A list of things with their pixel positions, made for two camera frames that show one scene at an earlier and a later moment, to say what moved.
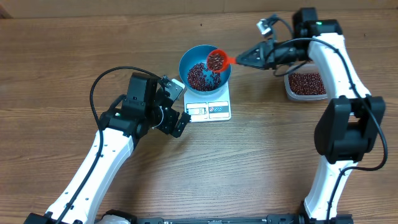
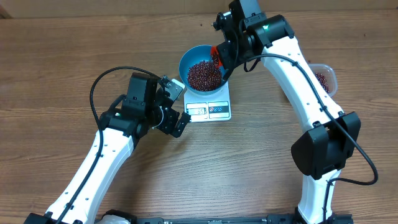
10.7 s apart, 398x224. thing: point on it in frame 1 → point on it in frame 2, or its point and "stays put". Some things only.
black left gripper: (172, 116) stays put
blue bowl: (200, 54) stays put
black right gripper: (265, 62) → (226, 51)
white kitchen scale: (211, 107) stays put
